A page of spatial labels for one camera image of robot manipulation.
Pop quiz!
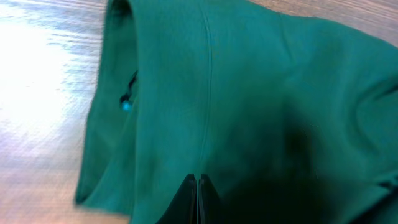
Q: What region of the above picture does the green cloth garment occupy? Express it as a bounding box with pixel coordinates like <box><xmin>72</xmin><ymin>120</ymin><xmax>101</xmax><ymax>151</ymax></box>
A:
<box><xmin>75</xmin><ymin>0</ymin><xmax>397</xmax><ymax>223</ymax></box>

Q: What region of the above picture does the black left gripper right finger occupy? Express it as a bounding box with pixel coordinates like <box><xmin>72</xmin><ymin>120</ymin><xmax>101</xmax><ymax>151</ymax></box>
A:
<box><xmin>198</xmin><ymin>174</ymin><xmax>226</xmax><ymax>224</ymax></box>

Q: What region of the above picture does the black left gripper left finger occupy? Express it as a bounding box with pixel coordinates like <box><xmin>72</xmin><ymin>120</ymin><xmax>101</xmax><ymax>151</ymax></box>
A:
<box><xmin>156</xmin><ymin>174</ymin><xmax>197</xmax><ymax>224</ymax></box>

